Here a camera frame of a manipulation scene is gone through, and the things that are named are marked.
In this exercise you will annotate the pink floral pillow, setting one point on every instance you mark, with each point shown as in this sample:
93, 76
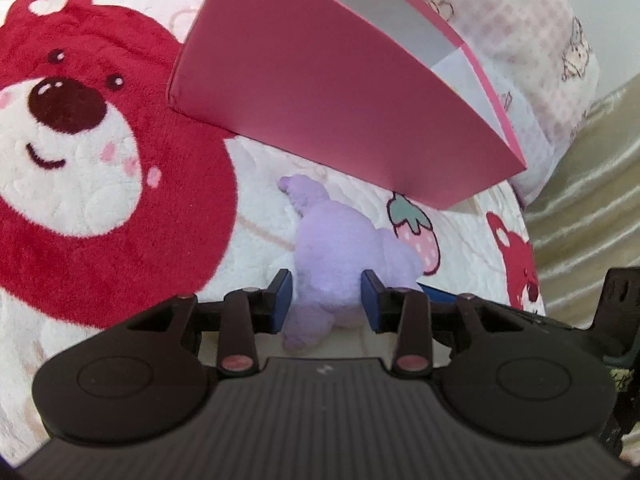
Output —
530, 35

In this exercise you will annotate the red bear print blanket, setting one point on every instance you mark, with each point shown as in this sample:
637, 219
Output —
100, 210

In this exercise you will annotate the beige striped curtain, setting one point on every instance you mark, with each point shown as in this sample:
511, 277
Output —
590, 200

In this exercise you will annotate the purple plush toy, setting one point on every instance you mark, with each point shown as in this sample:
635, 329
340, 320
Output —
340, 245

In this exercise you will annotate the pink cardboard box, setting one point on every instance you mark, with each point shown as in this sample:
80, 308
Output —
325, 90

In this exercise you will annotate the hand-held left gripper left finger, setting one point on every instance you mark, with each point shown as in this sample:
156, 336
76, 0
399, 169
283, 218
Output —
281, 305

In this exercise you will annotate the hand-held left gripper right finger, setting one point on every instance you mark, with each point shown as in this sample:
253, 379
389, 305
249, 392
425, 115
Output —
370, 305

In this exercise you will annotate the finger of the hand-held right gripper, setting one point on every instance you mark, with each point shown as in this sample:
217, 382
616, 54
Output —
440, 294

